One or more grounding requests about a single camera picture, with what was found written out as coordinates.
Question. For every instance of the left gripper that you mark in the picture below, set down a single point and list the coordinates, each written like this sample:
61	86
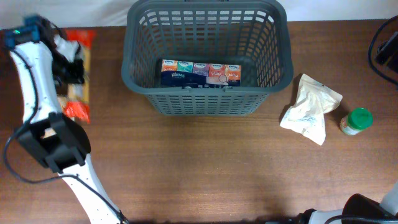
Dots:
72	73

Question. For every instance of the orange pasta package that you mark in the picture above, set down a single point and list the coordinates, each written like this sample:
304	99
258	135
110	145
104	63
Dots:
76	103

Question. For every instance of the blue tissue box pack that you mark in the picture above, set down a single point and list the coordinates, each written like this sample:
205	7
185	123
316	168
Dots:
176	73

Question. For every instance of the grey plastic laundry basket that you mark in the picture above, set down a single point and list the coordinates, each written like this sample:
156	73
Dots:
252	34

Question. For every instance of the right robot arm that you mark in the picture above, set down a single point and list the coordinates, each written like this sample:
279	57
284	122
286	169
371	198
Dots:
357	210

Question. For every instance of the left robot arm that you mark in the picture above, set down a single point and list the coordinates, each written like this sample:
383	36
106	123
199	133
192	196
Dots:
45	58

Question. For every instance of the cream paper pouch right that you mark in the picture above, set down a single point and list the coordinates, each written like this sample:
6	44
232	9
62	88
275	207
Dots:
306	116

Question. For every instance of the green lid spice jar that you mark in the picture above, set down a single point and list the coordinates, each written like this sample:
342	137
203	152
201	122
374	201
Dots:
356	121

